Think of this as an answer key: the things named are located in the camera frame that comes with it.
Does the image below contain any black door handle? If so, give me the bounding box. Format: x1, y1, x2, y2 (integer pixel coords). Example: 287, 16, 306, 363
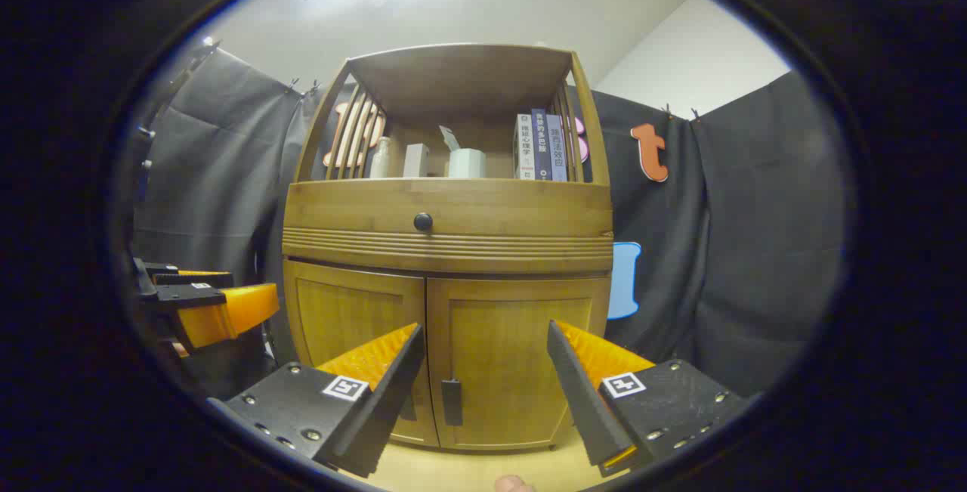
442, 379, 463, 426

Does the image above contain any white book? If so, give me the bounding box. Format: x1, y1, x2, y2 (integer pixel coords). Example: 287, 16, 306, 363
514, 114, 536, 180

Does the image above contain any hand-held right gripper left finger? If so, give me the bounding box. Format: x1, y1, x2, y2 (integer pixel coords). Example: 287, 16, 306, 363
205, 322, 425, 479

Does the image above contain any dark blue book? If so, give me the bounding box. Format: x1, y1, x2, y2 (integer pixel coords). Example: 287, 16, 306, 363
531, 108, 553, 181

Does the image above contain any wooden cabinet drawer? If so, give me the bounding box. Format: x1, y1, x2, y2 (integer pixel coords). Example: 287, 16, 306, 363
283, 178, 614, 275

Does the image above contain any wooden shoe cabinet door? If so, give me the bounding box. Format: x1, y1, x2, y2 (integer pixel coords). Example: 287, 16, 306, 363
284, 259, 440, 447
427, 277, 611, 451

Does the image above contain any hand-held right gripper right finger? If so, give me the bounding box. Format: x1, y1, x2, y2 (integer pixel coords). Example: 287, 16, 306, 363
545, 318, 749, 478

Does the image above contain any light blue book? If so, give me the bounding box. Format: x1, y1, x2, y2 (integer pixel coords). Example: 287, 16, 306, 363
546, 114, 568, 181

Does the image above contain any white container with paper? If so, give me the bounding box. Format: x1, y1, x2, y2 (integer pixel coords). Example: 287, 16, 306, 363
440, 125, 487, 178

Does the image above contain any wooden double-door shoe cabinet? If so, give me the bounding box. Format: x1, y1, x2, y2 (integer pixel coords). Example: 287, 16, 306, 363
281, 42, 614, 453

